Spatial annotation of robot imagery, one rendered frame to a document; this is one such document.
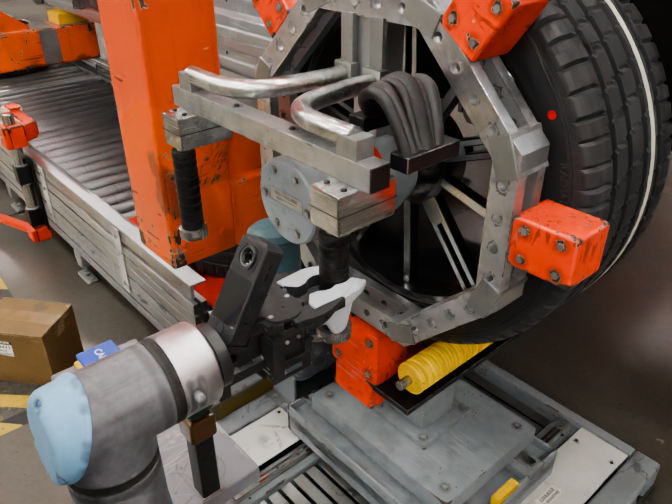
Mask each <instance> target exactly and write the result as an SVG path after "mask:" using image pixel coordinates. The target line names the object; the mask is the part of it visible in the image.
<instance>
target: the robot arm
mask: <svg viewBox="0 0 672 504"><path fill-rule="evenodd" d="M282 257H283V251H282V249H281V248H280V247H278V246H277V245H275V244H273V243H271V242H270V241H268V240H266V239H264V238H263V237H259V236H255V235H252V234H245V235H243V236H242V238H241V241H240V243H239V246H238V248H237V251H236V253H235V255H234V258H233V260H232V263H231V265H230V268H229V270H228V273H227V275H226V278H225V280H224V283H223V285H222V288H221V290H220V293H219V295H218V298H217V300H216V302H215V305H214V307H213V310H212V312H211V315H210V317H209V320H208V322H207V323H200V324H198V325H196V326H194V325H192V324H190V323H188V322H180V323H177V324H175V325H173V326H171V327H168V328H166V329H164V330H162V331H160V332H157V333H155V334H153V335H151V336H148V337H146V338H145V339H144V340H142V341H140V342H137V343H135V344H133V345H131V346H128V347H126V348H124V349H122V350H119V351H117V352H115V353H113V354H111V355H108V356H106V357H104V358H102V359H99V360H97V361H95V362H93V363H91V364H88V365H86V366H84V367H82V368H80V369H77V370H75V371H73V372H71V373H69V372H66V373H63V374H61V375H60V376H58V377H57V378H56V379H55V380H53V381H51V382H49V383H47V384H45V385H43V386H41V387H39V388H38V389H36V390H35V391H34V392H33V393H32V394H31V395H30V397H29V399H28V402H27V416H28V421H29V426H30V430H31V433H32V435H33V437H34V443H35V446H36V448H37V451H38V453H39V456H40V458H41V460H42V463H43V465H44V467H45V469H46V471H47V473H48V474H49V476H50V477H51V479H52V480H53V481H54V482H55V483H56V484H57V485H60V486H64V485H67V487H68V490H69V493H70V496H71V499H72V502H73V504H173V500H172V497H171V495H170V492H169V490H168V486H167V482H166V477H165V473H164V468H163V464H162V459H161V455H160V450H159V446H158V440H157V435H158V434H160V433H162V432H164V431H165V430H167V429H169V428H171V427H173V426H174V425H176V424H178V423H180V422H182V421H183V420H185V419H186V418H188V417H190V416H191V415H193V414H195V413H197V412H199V411H200V410H202V409H204V408H206V407H208V406H210V405H211V404H213V403H215V402H217V401H220V402H223V401H225V400H226V399H228V398H230V397H232V395H231V386H232V385H234V384H236V383H238V382H240V381H242V380H243V379H245V378H247V377H249V376H251V375H253V374H254V373H256V374H258V375H259V376H260V377H261V378H262V379H264V378H267V379H268V380H269V381H270V382H272V383H273V384H274V385H277V384H278V383H280V382H282V381H284V380H285V379H287V378H289V377H291V376H292V375H294V374H296V373H298V372H299V371H301V370H303V369H305V368H306V367H308V366H310V365H311V351H312V336H310V335H309V334H308V333H307V329H315V328H317V327H320V326H322V325H327V326H328V328H329V329H330V331H331V332H332V333H333V334H337V333H340V332H342V331H343V330H344V329H345V328H346V326H347V322H348V318H349V314H350V310H351V306H352V302H353V301H354V300H355V299H356V298H357V297H358V296H359V295H360V294H361V292H362V291H363V289H364V287H365V285H366V280H365V279H360V278H355V277H350V278H349V279H348V280H347V281H346V282H344V283H341V284H336V285H335V286H333V287H332V288H331V289H328V290H323V291H319V266H316V267H309V268H304V269H301V270H300V269H295V270H291V271H287V272H283V273H280V274H276V272H277V269H278V267H279V265H280V262H281V260H282ZM275 274H276V275H275ZM301 361H302V366H300V367H298V368H296V369H295V370H293V371H291V372H289V373H288V374H286V375H285V370H286V369H288V368H290V367H292V366H293V365H295V364H297V363H299V362H301ZM264 368H265V370H266V371H267V372H268V373H270V374H271V375H269V374H268V373H267V372H265V371H264V370H263V369H264Z"/></svg>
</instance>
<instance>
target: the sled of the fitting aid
mask: <svg viewBox="0 0 672 504"><path fill-rule="evenodd" d="M335 380H336V373H335V374H334V378H332V379H330V380H329V381H327V382H325V383H324V384H322V385H320V386H319V387H317V388H315V389H314V390H312V391H310V392H309V393H307V394H305V395H304V396H302V397H300V398H299V399H297V400H295V401H294V402H292V403H290V404H289V405H287V410H288V428H289V429H290V430H291V431H292V432H293V433H294V434H295V435H297V436H298V437H299V438H300V439H301V440H302V441H303V442H304V443H305V444H306V445H307V446H309V447H310V448H311V449H312V450H313V451H314V452H315V453H316V454H317V455H318V456H319V457H321V458H322V459H323V460H324V461H325V462H326V463H327V464H328V465H329V466H330V467H331V468H332V469H334V470H335V471H336V472H337V473H338V474H339V475H340V476H341V477H342V478H343V479H344V480H346V481H347V482H348V483H349V484H350V485H351V486H352V487H353V488H354V489H355V490H356V491H358V492H359V493H360V494H361V495H362V496H363V497H364V498H365V499H366V500H367V501H368V502H370V503H371V504H425V503H424V502H422V501H421V500H420V499H419V498H418V497H417V496H415V495H414V494H413V493H412V492H411V491H410V490H408V489H407V488H406V487H405V486H404V485H402V484H401V483H400V482H399V481H398V480H397V479H395V478H394V477H393V476H392V475H391V474H390V473H388V472H387V471H386V470H385V469H384V468H382V467H381V466H380V465H379V464H378V463H377V462H375V461H374V460H373V459H372V458H371V457H370V456H368V455H367V454H366V453H365V452H364V451H362V450H361V449H360V448H359V447H358V446H357V445H355V444H354V443H353V442H352V441H351V440H350V439H348V438H347V437H346V436H345V435H344V434H342V433H341V432H340V431H339V430H338V429H337V428H335V427H334V426H333V425H332V424H331V423H329V422H328V421H327V420H326V419H325V418H324V417H322V416H321V415H320V414H319V413H318V412H317V411H315V410H314V409H313V407H312V395H313V394H314V393H315V392H317V391H319V390H320V389H322V388H324V387H325V386H327V385H329V384H330V383H332V382H334V381H335ZM556 454H557V450H556V449H555V448H553V447H552V446H550V445H549V444H547V443H546V442H544V441H543V440H541V439H540V438H538V437H537V436H535V435H534V439H533V442H532V443H530V444H529V445H528V446H527V447H526V448H525V449H524V450H523V451H521V452H520V453H519V454H518V455H517V456H516V457H515V458H514V459H513V460H511V461H510V462H509V463H508V464H507V465H506V466H505V467H504V468H502V469H501V470H500V471H499V472H498V473H497V474H496V475H495V476H494V477H492V478H491V479H490V480H489V481H488V482H487V483H486V484H485V485H483V486H482V487H481V488H480V489H479V490H478V491H477V492H476V493H474V494H473V495H472V496H471V497H470V498H469V499H468V500H467V501H466V502H464V503H463V504H521V503H522V502H523V501H524V500H525V499H526V498H527V497H528V496H529V495H530V494H531V493H532V492H533V491H534V490H535V489H536V488H537V487H538V486H539V485H540V484H541V483H542V482H543V481H544V480H545V479H546V478H547V477H548V476H549V475H550V474H551V473H552V469H553V465H554V461H555V457H556Z"/></svg>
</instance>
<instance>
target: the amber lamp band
mask: <svg viewBox="0 0 672 504"><path fill-rule="evenodd" d="M209 410H210V413H209V414H208V415H206V416H204V417H203V418H201V419H199V420H197V421H195V422H194V423H191V422H190V421H189V420H188V419H187V418H186V419H185V420H183V421H182V422H180V423H179V428H180V432H181V433H182V434H183V435H184V436H185V438H186V439H187V440H188V441H189V442H190V443H191V444H192V445H193V446H195V445H198V444H199V443H201V442H203V441H204V440H206V439H208V438H209V437H211V436H213V435H215V434H216V433H217V427H216V420H215V414H214V412H213V411H212V410H211V409H209Z"/></svg>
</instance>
